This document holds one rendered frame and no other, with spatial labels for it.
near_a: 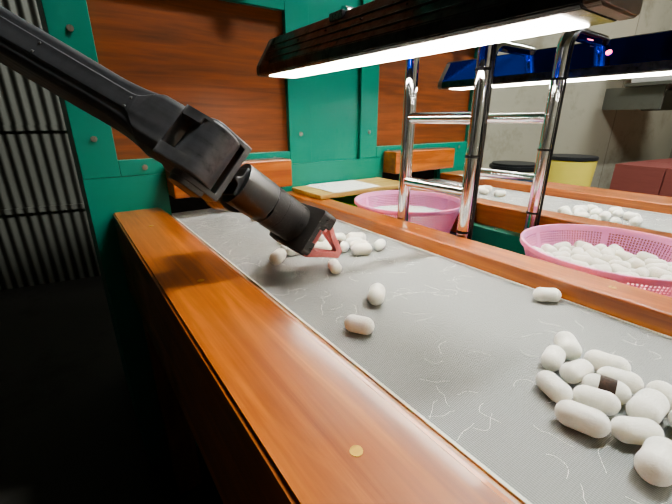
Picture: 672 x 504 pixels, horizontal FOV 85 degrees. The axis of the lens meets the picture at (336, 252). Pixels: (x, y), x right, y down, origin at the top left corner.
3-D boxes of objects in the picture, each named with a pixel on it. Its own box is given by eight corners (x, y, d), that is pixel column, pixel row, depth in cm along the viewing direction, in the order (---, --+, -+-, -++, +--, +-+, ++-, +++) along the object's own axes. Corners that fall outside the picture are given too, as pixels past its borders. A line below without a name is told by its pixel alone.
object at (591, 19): (604, 2, 28) (630, -122, 25) (256, 76, 75) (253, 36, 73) (641, 18, 32) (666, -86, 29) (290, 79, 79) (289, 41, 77)
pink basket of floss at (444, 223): (466, 257, 79) (471, 215, 76) (345, 249, 85) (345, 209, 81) (454, 225, 104) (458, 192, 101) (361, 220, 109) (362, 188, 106)
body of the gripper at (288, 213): (298, 205, 58) (262, 178, 53) (335, 217, 50) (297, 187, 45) (276, 240, 57) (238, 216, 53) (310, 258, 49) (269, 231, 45)
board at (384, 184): (320, 200, 93) (320, 195, 93) (291, 191, 104) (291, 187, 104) (411, 187, 111) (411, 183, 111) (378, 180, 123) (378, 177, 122)
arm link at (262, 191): (228, 198, 43) (251, 157, 44) (206, 196, 48) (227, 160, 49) (272, 227, 47) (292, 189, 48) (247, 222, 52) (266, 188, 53)
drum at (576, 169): (520, 225, 353) (533, 154, 330) (550, 220, 369) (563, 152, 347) (561, 237, 317) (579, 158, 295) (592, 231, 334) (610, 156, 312)
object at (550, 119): (532, 258, 79) (579, 19, 64) (455, 236, 94) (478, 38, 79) (572, 242, 90) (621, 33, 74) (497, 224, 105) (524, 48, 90)
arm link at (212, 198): (171, 176, 39) (215, 115, 41) (145, 178, 48) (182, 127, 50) (254, 236, 47) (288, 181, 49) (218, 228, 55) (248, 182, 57)
